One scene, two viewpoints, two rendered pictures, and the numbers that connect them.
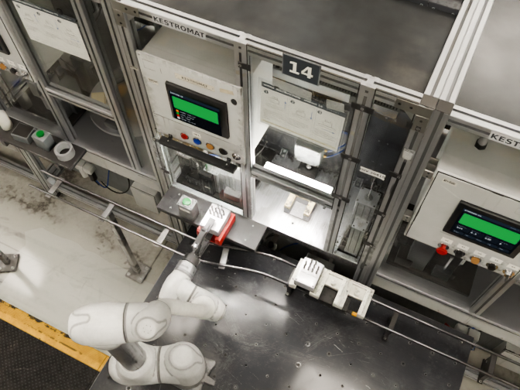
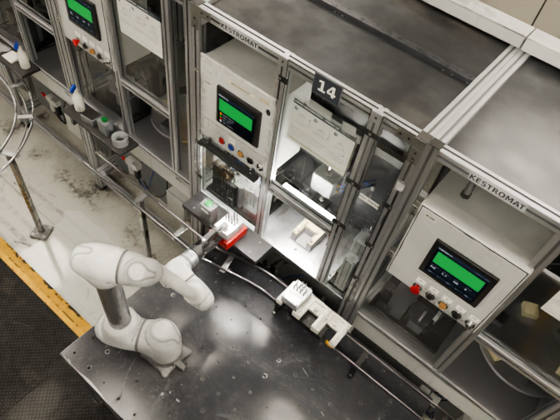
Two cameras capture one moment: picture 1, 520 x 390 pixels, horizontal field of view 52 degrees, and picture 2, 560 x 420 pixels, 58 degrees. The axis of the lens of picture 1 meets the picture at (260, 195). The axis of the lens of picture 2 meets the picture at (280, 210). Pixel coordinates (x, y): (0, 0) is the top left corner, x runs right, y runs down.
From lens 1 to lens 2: 0.38 m
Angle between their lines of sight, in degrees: 8
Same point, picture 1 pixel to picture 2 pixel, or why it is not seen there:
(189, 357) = (167, 332)
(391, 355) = (352, 392)
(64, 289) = not seen: hidden behind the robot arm
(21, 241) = (59, 217)
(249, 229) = (256, 243)
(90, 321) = (92, 253)
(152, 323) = (142, 268)
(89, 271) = not seen: hidden behind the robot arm
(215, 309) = (204, 297)
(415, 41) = (429, 94)
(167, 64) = (222, 68)
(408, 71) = (415, 112)
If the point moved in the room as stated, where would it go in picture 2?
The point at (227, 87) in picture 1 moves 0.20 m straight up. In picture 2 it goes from (265, 97) to (270, 54)
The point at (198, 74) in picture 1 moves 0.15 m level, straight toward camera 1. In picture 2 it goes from (245, 82) to (240, 106)
